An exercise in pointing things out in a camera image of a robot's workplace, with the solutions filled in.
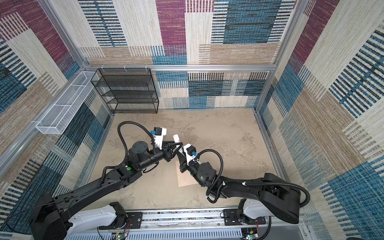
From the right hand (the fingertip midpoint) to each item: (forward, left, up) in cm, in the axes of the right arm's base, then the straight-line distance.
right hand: (178, 150), depth 74 cm
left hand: (+1, -2, +7) cm, 7 cm away
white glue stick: (+2, 0, +8) cm, 9 cm away
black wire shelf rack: (+54, +40, -4) cm, 67 cm away
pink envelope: (-6, -2, -20) cm, 21 cm away
